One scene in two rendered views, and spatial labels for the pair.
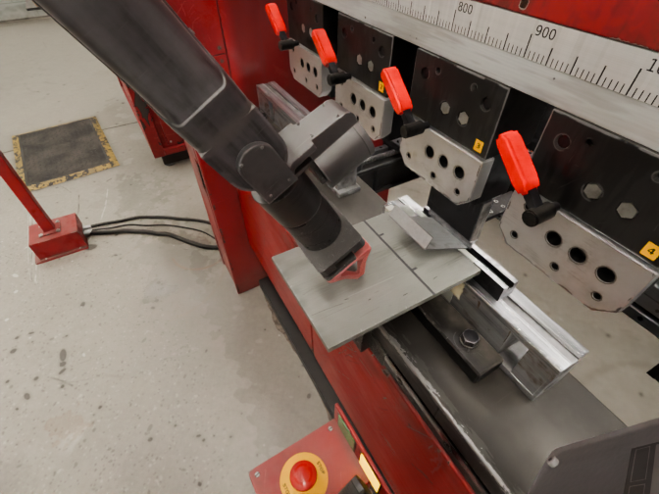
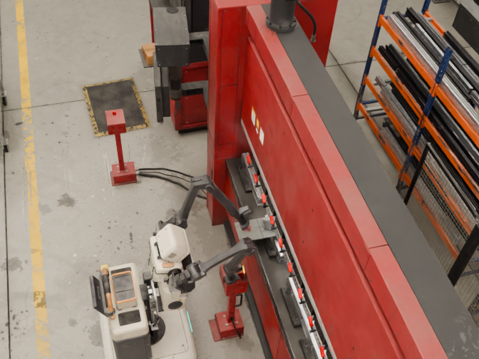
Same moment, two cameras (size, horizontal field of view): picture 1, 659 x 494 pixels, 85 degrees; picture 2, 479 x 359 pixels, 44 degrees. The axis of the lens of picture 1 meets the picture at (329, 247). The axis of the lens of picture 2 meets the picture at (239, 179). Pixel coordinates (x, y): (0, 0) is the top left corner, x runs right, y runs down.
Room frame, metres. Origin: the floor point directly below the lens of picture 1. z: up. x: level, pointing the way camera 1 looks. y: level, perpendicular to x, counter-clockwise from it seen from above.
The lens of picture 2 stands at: (-2.24, -0.46, 4.37)
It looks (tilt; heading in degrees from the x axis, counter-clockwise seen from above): 47 degrees down; 12
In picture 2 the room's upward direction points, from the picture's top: 4 degrees clockwise
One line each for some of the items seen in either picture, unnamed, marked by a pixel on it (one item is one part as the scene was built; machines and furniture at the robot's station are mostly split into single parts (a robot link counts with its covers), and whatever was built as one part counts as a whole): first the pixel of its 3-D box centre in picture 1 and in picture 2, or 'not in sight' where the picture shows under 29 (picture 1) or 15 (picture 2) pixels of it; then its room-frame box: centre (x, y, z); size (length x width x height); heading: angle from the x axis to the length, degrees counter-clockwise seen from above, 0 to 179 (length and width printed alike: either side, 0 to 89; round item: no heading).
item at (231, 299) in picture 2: not in sight; (231, 302); (0.10, 0.01, 0.39); 0.05 x 0.05 x 0.54; 30
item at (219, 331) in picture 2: not in sight; (226, 324); (0.08, 0.03, 0.06); 0.25 x 0.20 x 0.12; 120
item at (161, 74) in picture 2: not in sight; (162, 86); (1.21, 0.92, 1.42); 0.45 x 0.12 x 0.36; 22
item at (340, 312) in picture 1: (374, 265); (254, 229); (0.37, -0.07, 1.00); 0.26 x 0.18 x 0.01; 120
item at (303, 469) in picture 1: (303, 476); not in sight; (0.13, 0.04, 0.79); 0.04 x 0.04 x 0.04
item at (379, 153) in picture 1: (427, 149); not in sight; (1.02, -0.31, 0.81); 0.64 x 0.08 x 0.14; 120
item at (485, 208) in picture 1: (455, 209); not in sight; (0.44, -0.20, 1.05); 0.10 x 0.02 x 0.10; 30
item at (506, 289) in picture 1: (459, 248); not in sight; (0.41, -0.21, 0.98); 0.20 x 0.03 x 0.03; 30
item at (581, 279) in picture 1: (606, 206); (284, 229); (0.29, -0.28, 1.18); 0.15 x 0.09 x 0.17; 30
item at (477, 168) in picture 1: (464, 124); (275, 207); (0.46, -0.18, 1.18); 0.15 x 0.09 x 0.17; 30
